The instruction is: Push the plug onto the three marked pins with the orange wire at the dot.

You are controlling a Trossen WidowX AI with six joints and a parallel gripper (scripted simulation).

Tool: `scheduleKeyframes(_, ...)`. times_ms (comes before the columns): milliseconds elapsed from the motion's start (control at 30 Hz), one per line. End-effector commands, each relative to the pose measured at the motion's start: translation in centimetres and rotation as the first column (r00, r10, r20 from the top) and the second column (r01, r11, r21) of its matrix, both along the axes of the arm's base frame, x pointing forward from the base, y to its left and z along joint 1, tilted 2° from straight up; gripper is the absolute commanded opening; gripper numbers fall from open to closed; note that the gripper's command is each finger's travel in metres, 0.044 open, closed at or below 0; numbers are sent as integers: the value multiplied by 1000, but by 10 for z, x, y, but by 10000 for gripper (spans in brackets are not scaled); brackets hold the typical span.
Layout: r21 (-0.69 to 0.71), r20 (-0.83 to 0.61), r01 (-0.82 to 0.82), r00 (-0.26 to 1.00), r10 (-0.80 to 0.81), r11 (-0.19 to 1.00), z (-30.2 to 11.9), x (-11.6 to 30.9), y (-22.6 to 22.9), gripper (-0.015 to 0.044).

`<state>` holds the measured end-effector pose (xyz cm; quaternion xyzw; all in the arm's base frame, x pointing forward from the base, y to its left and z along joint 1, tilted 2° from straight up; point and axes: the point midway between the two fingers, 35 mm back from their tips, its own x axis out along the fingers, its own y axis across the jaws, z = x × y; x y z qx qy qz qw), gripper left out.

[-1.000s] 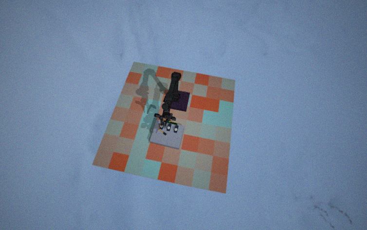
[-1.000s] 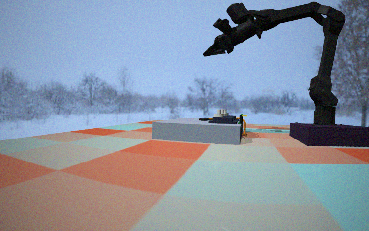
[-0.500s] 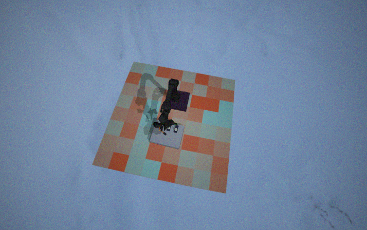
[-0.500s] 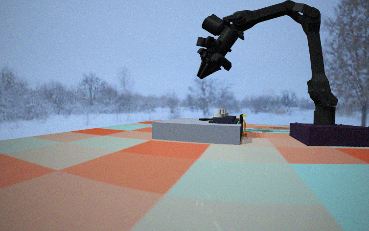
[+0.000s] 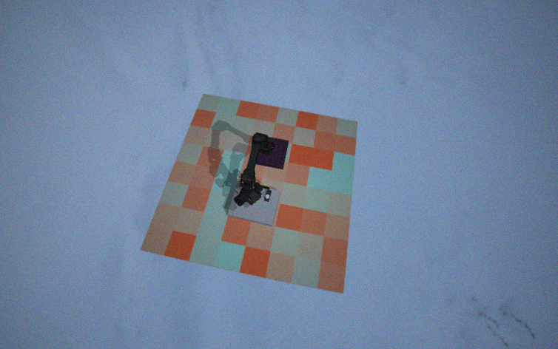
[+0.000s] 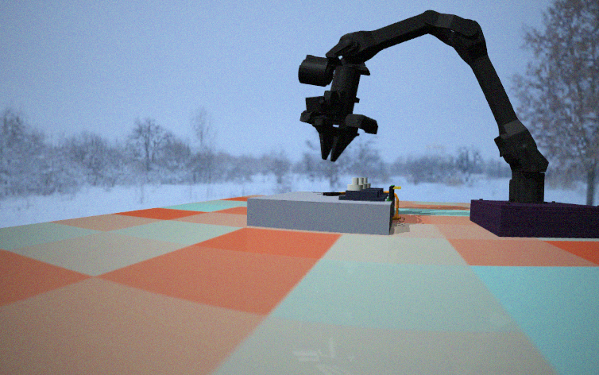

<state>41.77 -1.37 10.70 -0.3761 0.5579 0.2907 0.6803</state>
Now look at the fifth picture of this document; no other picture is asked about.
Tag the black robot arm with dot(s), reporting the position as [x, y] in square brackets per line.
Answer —
[259, 141]

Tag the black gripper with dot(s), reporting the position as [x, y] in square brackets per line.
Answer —
[257, 186]

